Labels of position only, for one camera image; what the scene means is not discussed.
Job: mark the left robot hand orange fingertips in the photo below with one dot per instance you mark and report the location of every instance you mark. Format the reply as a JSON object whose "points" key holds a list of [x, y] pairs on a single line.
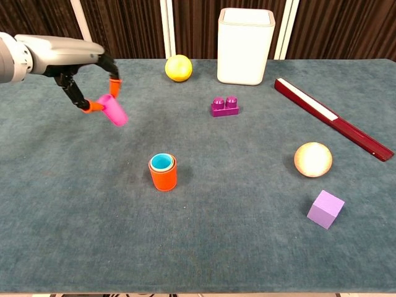
{"points": [[62, 52]]}

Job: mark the pink plastic cup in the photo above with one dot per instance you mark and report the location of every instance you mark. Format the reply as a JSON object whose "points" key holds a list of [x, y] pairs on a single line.
{"points": [[116, 113]]}

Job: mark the cyan plastic cup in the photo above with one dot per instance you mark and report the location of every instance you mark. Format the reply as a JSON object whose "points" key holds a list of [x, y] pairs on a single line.
{"points": [[161, 161]]}

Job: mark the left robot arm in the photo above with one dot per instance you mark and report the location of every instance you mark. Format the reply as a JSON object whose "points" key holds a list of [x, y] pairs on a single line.
{"points": [[12, 58]]}

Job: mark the yellow ball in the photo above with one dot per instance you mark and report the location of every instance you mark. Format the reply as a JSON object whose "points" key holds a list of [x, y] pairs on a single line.
{"points": [[178, 68]]}

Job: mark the orange plastic cup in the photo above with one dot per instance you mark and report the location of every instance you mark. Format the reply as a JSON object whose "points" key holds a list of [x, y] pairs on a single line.
{"points": [[164, 181]]}

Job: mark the purple building block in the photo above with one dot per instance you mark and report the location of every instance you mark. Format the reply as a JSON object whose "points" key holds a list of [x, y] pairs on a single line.
{"points": [[224, 109]]}

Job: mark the white square bin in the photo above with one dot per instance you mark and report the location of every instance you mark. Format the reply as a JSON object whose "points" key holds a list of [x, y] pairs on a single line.
{"points": [[244, 52]]}

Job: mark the teal table mat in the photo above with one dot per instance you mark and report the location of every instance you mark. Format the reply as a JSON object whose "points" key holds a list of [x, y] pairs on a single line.
{"points": [[216, 241]]}

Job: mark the peach wooden ball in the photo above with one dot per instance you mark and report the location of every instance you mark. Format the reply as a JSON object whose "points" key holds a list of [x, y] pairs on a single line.
{"points": [[313, 160]]}

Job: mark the long maroon box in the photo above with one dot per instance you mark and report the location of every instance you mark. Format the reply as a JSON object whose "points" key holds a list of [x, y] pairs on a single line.
{"points": [[340, 123]]}

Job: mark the lilac cube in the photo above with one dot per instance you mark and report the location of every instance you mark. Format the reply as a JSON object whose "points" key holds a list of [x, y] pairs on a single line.
{"points": [[325, 210]]}

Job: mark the white partition frame post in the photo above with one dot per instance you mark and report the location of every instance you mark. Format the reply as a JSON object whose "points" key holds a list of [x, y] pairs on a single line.
{"points": [[167, 31], [84, 31], [286, 31]]}

